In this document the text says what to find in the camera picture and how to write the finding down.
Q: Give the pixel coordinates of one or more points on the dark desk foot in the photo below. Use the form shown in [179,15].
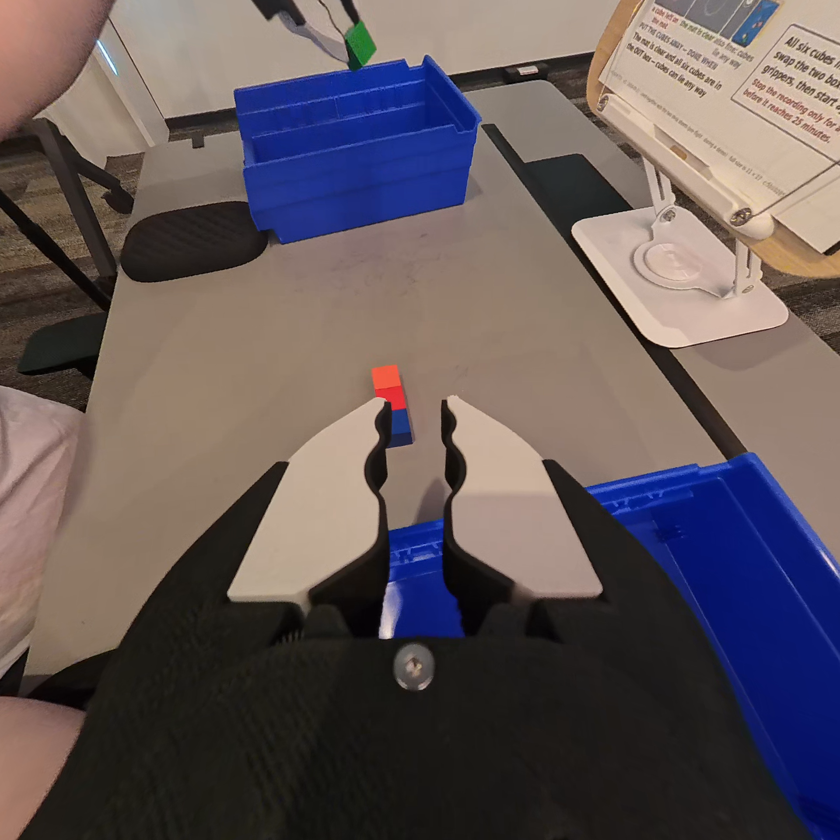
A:
[59,344]

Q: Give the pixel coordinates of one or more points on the orange wooden cube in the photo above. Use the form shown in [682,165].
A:
[385,377]

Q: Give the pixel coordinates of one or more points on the red wooden cube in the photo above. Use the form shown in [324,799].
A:
[396,397]

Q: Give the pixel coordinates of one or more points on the person's left forearm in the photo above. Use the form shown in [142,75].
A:
[39,59]

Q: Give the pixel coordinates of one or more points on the grey desk leg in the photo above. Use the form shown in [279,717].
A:
[92,216]

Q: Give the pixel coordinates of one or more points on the blue wooden cube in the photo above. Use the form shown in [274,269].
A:
[401,426]

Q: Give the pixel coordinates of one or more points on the person's leg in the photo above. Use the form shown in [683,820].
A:
[33,768]

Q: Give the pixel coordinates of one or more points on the printed instruction sheet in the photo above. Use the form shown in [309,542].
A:
[754,79]

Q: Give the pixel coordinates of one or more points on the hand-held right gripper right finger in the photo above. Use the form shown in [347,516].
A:
[518,525]

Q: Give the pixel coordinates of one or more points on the blue plastic bin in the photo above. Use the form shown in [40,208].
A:
[754,590]
[354,177]

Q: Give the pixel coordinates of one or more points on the green wooden cube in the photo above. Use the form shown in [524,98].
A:
[359,43]

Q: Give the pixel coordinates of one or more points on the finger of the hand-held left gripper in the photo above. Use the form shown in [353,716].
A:
[349,10]
[318,40]

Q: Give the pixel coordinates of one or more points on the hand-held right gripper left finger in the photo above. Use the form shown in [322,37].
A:
[302,525]

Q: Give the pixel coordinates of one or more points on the instruction sheet on stand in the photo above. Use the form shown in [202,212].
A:
[800,259]

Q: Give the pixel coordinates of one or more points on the black oval pad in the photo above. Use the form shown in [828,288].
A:
[190,243]

